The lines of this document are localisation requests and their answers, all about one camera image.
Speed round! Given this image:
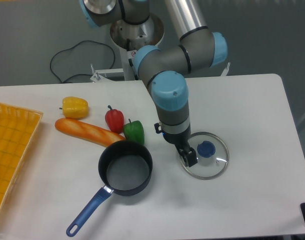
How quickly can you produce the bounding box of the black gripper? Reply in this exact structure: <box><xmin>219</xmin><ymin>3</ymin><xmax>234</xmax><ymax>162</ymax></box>
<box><xmin>154</xmin><ymin>122</ymin><xmax>198</xmax><ymax>167</ymax></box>

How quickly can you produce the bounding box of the long orange baguette bread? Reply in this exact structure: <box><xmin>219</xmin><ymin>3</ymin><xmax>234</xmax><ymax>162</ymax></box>
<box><xmin>54</xmin><ymin>118</ymin><xmax>126</xmax><ymax>147</ymax></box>

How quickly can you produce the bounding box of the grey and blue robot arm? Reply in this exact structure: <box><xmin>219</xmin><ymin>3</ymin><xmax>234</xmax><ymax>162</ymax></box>
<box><xmin>79</xmin><ymin>0</ymin><xmax>228</xmax><ymax>167</ymax></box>

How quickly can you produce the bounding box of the glass lid with blue knob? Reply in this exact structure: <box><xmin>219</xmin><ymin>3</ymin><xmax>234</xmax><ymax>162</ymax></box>
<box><xmin>179</xmin><ymin>131</ymin><xmax>230</xmax><ymax>180</ymax></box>

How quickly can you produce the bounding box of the green bell pepper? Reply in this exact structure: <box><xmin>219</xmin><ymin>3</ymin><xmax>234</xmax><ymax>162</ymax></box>
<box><xmin>123</xmin><ymin>118</ymin><xmax>145</xmax><ymax>145</ymax></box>

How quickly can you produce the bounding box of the red bell pepper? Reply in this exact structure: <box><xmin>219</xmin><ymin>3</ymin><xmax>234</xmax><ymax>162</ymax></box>
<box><xmin>105</xmin><ymin>105</ymin><xmax>125</xmax><ymax>134</ymax></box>

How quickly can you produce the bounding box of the yellow bell pepper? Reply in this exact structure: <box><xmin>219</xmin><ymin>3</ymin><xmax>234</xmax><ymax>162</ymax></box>
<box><xmin>60</xmin><ymin>96</ymin><xmax>89</xmax><ymax>119</ymax></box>

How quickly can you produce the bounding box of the yellow woven basket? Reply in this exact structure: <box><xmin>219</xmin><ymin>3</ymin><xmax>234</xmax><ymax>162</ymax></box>
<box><xmin>0</xmin><ymin>102</ymin><xmax>43</xmax><ymax>212</ymax></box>

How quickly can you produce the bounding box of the black saucepan with blue handle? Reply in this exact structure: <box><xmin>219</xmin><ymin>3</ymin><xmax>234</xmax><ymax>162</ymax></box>
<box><xmin>66</xmin><ymin>140</ymin><xmax>153</xmax><ymax>237</ymax></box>

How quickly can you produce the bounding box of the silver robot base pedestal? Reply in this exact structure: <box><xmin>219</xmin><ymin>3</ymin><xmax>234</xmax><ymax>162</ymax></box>
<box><xmin>109</xmin><ymin>13</ymin><xmax>165</xmax><ymax>81</ymax></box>

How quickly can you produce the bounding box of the black cable on floor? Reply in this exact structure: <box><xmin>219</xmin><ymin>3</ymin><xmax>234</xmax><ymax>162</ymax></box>
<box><xmin>50</xmin><ymin>40</ymin><xmax>116</xmax><ymax>84</ymax></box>

